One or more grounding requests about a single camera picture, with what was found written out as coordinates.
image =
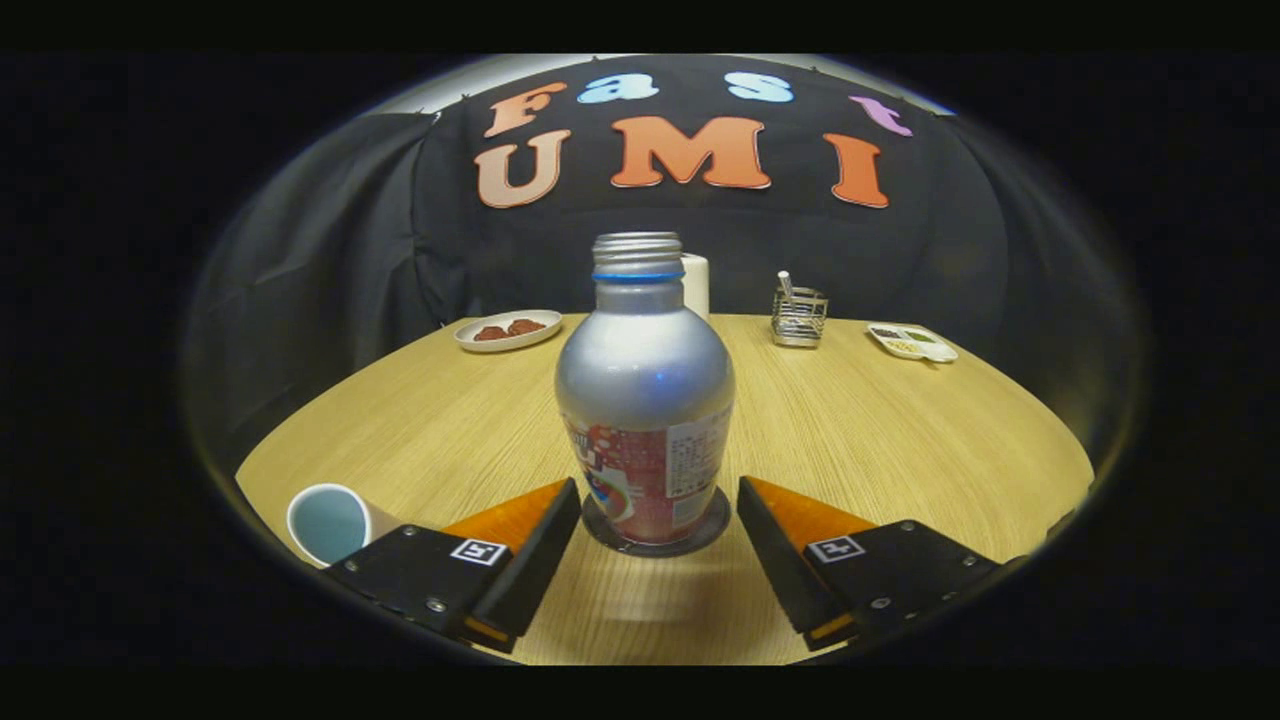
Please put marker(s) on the white oval plate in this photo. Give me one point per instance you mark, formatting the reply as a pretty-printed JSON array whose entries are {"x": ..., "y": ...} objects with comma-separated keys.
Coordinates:
[{"x": 505, "y": 342}]

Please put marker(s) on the silver juice bottle red label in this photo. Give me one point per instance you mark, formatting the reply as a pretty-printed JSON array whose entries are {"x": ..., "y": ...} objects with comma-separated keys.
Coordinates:
[{"x": 645, "y": 390}]

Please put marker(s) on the white toaster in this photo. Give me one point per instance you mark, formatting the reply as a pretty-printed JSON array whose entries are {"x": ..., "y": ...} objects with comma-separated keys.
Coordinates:
[{"x": 697, "y": 290}]

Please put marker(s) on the metal utensil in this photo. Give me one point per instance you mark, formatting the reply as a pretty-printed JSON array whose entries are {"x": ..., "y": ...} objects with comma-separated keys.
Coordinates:
[{"x": 786, "y": 283}]

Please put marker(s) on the wooden table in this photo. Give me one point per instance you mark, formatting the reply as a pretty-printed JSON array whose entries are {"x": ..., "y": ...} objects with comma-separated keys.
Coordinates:
[{"x": 850, "y": 440}]

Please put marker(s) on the red food pieces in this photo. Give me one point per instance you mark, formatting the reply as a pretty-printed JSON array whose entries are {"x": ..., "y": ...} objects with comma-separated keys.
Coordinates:
[{"x": 510, "y": 329}]

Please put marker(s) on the white cup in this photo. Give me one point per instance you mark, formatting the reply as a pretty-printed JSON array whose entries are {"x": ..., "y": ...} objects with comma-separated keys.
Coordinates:
[{"x": 325, "y": 522}]

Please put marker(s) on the dark brown round coaster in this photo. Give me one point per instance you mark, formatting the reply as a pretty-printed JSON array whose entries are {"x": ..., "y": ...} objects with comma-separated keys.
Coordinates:
[{"x": 718, "y": 520}]

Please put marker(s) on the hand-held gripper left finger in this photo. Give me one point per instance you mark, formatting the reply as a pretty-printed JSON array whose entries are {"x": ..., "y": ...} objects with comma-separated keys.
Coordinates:
[{"x": 525, "y": 570}]

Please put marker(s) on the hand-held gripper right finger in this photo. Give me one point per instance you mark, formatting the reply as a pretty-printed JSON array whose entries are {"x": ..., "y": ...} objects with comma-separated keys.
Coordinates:
[{"x": 780, "y": 570}]

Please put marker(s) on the white divided dish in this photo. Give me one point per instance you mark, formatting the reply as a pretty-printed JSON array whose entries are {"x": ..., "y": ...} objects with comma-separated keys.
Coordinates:
[{"x": 912, "y": 345}]

